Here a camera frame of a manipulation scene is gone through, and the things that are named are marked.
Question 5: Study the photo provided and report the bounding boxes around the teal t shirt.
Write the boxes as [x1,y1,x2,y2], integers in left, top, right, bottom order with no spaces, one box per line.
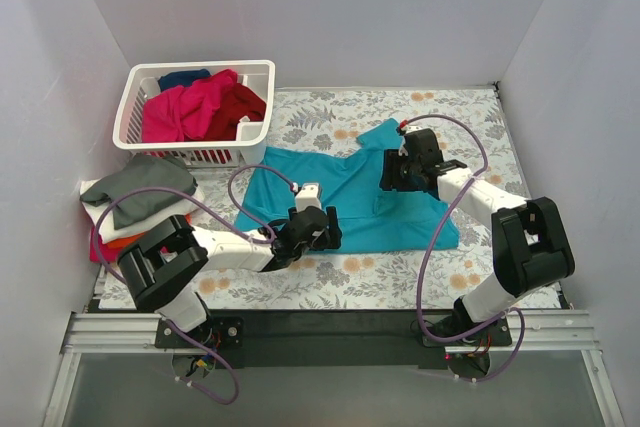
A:
[263,119,447,254]

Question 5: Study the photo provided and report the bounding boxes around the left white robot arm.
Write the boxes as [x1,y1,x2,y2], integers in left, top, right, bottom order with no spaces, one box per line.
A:
[117,206,342,347]

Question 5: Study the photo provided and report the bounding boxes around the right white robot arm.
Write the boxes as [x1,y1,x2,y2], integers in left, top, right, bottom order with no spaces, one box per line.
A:
[380,122,575,345]

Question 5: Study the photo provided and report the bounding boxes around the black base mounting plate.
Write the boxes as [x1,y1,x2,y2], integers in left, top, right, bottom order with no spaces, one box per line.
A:
[153,309,514,371]

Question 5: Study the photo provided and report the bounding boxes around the dark red t shirt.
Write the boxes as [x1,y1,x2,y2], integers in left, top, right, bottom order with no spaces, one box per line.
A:
[204,84,266,141]

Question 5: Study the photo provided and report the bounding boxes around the grey folded t shirt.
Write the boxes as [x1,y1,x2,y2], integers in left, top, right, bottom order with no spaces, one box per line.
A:
[80,154,197,229]

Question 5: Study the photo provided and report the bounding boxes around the pink t shirt in basket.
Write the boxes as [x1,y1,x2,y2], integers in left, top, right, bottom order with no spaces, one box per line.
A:
[141,69,238,143]

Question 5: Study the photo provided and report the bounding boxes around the orange folded t shirt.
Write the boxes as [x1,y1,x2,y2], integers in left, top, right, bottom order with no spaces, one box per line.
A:
[105,216,194,251]

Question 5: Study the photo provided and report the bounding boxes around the navy blue t shirt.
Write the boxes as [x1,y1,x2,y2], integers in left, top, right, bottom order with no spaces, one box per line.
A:
[158,69,211,92]

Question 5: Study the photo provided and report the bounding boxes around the white folded t shirt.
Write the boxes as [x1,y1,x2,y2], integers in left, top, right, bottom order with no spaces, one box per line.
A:
[79,180,205,243]

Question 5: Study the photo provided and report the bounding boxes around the pink folded t shirt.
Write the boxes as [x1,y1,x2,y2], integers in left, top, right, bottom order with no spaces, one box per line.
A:
[89,228,122,263]

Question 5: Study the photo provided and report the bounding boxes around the white plastic laundry basket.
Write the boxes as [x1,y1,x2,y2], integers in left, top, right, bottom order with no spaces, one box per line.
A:
[112,60,275,168]

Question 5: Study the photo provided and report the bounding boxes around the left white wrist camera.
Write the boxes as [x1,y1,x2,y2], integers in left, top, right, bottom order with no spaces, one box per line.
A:
[294,183,322,212]

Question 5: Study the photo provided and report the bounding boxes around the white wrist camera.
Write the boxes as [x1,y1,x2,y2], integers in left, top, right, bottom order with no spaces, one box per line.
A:
[397,120,415,156]
[294,183,322,212]

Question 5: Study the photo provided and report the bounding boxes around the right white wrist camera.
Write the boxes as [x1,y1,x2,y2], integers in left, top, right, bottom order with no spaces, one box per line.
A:
[397,120,415,156]

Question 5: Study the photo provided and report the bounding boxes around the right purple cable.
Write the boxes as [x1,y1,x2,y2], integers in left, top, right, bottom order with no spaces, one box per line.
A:
[402,114,527,384]

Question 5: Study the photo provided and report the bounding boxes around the aluminium frame rail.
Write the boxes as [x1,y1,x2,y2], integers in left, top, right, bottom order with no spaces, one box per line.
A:
[42,309,174,427]

